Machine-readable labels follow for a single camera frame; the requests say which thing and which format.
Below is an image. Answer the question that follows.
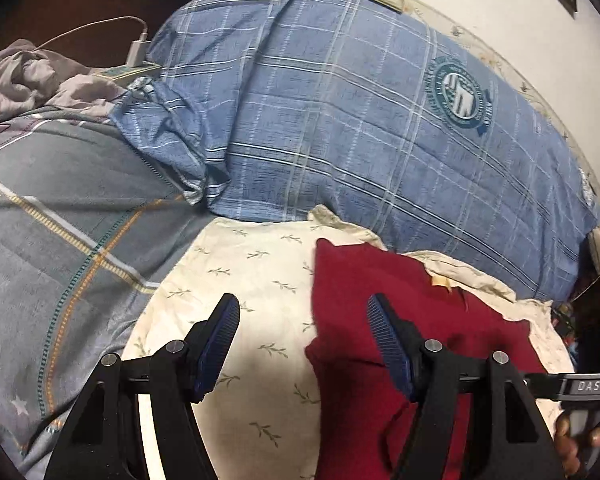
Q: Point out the blue plaid quilt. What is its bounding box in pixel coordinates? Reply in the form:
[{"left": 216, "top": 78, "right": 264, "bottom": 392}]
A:
[{"left": 109, "top": 0, "right": 600, "bottom": 303}]

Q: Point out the grey plaid star bed sheet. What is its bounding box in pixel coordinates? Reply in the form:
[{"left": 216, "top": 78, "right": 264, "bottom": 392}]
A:
[{"left": 0, "top": 105, "right": 216, "bottom": 476}]

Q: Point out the crumpled lilac cloth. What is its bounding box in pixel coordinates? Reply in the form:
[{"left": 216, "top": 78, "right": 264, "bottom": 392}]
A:
[{"left": 0, "top": 39, "right": 128, "bottom": 141}]

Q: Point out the white charger plug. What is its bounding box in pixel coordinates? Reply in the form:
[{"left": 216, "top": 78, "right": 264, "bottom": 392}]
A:
[{"left": 126, "top": 35, "right": 151, "bottom": 67}]

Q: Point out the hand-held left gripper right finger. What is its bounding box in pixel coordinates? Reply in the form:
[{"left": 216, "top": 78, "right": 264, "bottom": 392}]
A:
[{"left": 366, "top": 293, "right": 566, "bottom": 480}]

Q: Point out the white charging cable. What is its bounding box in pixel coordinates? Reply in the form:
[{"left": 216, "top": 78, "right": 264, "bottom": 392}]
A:
[{"left": 32, "top": 16, "right": 148, "bottom": 53}]

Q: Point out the dark red garment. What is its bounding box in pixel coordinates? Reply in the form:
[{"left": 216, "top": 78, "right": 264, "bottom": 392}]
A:
[{"left": 305, "top": 238, "right": 563, "bottom": 480}]

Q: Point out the cream leaf-print pillow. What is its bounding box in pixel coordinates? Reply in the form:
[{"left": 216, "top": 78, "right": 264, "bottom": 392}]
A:
[{"left": 121, "top": 205, "right": 573, "bottom": 480}]

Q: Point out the white power strip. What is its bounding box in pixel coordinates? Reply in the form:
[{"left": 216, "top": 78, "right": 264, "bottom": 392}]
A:
[{"left": 92, "top": 62, "right": 160, "bottom": 86}]

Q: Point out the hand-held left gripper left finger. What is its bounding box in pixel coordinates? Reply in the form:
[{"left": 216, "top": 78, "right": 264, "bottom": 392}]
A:
[{"left": 44, "top": 292, "right": 241, "bottom": 480}]

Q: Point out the colourful printed packet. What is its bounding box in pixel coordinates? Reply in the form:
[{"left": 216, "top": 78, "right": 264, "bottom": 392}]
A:
[{"left": 550, "top": 302, "right": 581, "bottom": 366}]

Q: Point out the person's right hand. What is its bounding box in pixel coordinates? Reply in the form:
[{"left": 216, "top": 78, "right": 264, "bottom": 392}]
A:
[{"left": 554, "top": 407, "right": 600, "bottom": 472}]

